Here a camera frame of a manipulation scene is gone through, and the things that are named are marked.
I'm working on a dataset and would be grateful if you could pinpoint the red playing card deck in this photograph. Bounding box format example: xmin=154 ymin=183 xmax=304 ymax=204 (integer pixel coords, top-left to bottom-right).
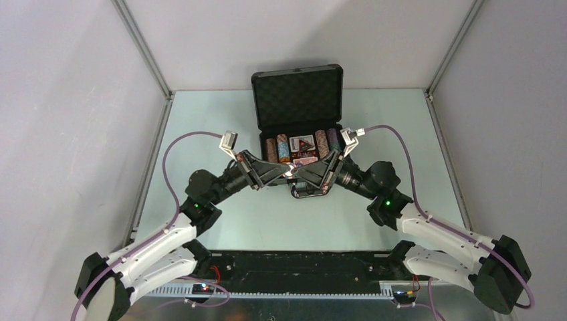
xmin=293 ymin=156 xmax=319 ymax=167

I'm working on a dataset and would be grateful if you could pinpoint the black triangular all-in marker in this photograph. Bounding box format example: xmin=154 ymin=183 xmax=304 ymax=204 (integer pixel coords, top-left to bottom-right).
xmin=296 ymin=138 xmax=314 ymax=152

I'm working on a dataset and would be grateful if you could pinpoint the blue playing card deck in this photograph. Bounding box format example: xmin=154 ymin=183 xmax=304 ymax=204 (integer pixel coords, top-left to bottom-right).
xmin=289 ymin=135 xmax=316 ymax=152

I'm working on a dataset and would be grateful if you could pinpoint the black poker set case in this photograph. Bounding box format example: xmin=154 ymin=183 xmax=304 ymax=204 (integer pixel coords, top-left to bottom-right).
xmin=251 ymin=64 xmax=345 ymax=164

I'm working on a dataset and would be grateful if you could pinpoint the poker chip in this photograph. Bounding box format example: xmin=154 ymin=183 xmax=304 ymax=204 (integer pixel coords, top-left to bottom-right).
xmin=284 ymin=164 xmax=295 ymax=177

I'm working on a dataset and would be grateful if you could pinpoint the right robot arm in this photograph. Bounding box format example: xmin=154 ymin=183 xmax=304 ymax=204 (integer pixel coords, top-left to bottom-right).
xmin=292 ymin=152 xmax=532 ymax=315

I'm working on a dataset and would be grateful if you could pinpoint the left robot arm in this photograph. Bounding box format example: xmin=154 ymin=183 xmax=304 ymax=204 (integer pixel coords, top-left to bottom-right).
xmin=71 ymin=150 xmax=294 ymax=320

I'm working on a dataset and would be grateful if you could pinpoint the brown teal chip stack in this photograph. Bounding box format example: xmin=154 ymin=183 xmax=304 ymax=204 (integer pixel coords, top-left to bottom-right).
xmin=265 ymin=138 xmax=279 ymax=163

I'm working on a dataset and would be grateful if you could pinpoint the purple chip stack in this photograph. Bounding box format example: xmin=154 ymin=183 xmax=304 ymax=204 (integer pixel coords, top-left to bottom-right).
xmin=326 ymin=128 xmax=341 ymax=150

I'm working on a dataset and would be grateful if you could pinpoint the orange blue chip stack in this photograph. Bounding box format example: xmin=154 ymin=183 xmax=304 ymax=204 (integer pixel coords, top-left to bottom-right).
xmin=276 ymin=134 xmax=292 ymax=164

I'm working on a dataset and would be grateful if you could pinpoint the pink brown chip stack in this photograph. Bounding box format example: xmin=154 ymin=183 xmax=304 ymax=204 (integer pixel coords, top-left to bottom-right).
xmin=315 ymin=129 xmax=330 ymax=159

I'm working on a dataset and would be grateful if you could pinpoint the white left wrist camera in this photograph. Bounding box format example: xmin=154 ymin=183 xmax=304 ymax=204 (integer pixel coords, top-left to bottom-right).
xmin=219 ymin=130 xmax=238 ymax=161

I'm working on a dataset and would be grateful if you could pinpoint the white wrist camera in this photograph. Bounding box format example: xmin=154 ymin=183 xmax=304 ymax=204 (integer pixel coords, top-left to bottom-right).
xmin=340 ymin=128 xmax=366 ymax=157
xmin=219 ymin=130 xmax=238 ymax=161

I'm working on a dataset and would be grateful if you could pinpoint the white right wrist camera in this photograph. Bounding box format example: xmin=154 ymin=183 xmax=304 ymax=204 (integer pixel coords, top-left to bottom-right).
xmin=340 ymin=128 xmax=366 ymax=157

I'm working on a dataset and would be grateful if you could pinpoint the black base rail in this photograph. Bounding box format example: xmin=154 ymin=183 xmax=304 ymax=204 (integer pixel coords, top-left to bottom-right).
xmin=190 ymin=250 xmax=416 ymax=296

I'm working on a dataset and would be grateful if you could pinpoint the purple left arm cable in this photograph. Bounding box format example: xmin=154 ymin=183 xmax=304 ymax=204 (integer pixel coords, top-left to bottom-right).
xmin=70 ymin=130 xmax=231 ymax=321

